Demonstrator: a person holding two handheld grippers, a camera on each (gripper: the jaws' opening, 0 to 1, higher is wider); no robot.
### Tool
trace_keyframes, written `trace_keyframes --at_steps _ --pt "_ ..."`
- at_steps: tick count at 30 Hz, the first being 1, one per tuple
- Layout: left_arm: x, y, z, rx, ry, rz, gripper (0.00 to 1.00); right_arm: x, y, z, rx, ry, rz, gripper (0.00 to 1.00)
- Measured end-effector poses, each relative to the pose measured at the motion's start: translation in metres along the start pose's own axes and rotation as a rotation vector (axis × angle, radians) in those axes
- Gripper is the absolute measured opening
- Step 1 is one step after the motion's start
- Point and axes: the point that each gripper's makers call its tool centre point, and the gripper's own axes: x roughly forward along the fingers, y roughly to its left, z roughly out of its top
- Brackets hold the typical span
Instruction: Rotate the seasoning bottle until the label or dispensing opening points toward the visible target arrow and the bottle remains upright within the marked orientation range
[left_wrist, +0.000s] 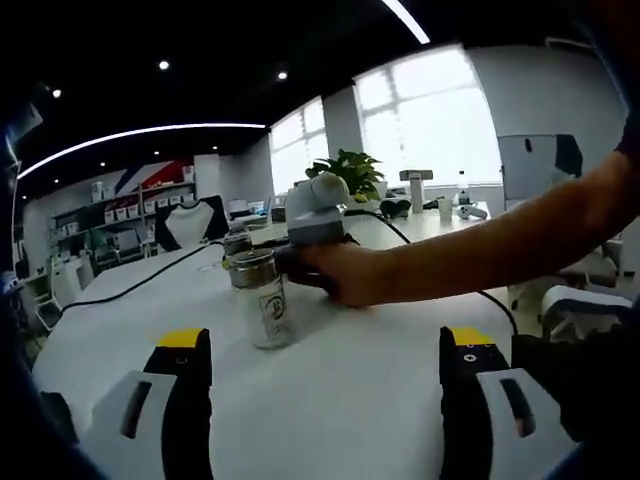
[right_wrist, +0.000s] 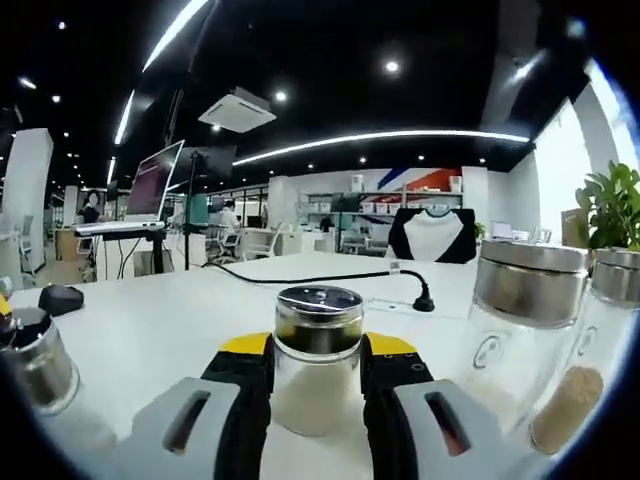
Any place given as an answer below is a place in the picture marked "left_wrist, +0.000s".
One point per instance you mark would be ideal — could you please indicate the small seasoning bottle beige grains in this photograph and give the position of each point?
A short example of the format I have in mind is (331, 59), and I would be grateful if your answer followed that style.
(237, 245)

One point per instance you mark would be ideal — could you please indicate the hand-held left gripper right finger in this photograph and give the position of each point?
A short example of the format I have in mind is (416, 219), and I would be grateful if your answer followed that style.
(480, 420)

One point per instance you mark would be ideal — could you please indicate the grey mesh office chair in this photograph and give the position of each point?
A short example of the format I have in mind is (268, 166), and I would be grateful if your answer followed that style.
(122, 247)

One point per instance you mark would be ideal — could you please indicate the seasoning bottle white powder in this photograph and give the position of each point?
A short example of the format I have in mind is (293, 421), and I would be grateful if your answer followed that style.
(267, 320)

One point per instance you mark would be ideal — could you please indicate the white game controller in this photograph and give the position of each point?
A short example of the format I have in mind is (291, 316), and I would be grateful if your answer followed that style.
(472, 212)

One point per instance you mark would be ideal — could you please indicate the green potted plant white pot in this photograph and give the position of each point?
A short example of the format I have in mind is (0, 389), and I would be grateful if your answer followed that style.
(357, 172)

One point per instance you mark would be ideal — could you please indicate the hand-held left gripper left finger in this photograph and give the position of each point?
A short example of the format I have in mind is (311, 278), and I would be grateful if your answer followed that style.
(130, 425)

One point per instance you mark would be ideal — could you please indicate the metal shelf rack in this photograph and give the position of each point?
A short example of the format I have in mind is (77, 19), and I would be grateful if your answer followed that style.
(80, 215)

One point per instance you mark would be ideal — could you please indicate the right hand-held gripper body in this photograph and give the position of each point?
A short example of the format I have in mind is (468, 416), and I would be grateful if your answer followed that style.
(315, 215)

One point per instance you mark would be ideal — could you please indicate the grey rounded device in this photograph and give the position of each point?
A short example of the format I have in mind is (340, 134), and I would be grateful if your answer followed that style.
(396, 208)

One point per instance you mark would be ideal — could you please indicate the white grey office chair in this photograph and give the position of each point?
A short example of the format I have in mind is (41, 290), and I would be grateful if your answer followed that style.
(580, 305)

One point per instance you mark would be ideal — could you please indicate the person's right hand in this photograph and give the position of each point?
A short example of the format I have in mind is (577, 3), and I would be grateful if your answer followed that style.
(350, 275)

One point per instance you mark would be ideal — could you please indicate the row of white storage bins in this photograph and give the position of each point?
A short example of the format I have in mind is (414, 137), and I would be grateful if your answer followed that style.
(150, 206)

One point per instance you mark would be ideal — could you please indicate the white stand tan top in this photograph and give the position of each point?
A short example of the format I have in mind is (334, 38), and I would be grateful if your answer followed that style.
(416, 195)

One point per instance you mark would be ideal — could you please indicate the person's black shirt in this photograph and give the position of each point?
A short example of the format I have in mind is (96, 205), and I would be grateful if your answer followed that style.
(631, 140)

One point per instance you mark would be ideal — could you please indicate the clear water bottle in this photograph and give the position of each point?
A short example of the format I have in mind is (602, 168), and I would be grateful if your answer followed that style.
(464, 190)

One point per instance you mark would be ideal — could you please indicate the dark hanging cloth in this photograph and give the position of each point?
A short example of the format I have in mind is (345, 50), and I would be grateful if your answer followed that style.
(569, 155)

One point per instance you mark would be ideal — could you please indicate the white cup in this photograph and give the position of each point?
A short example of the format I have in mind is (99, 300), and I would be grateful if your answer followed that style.
(446, 210)

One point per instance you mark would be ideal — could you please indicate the white rolling whiteboard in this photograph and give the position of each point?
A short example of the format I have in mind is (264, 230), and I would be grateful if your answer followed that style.
(525, 170)

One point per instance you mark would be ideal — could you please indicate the curved ceiling light strip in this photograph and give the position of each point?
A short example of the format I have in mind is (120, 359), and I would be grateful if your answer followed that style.
(407, 20)
(125, 134)

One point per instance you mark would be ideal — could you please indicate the small white laptop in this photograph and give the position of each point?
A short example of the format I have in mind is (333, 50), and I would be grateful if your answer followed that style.
(239, 207)

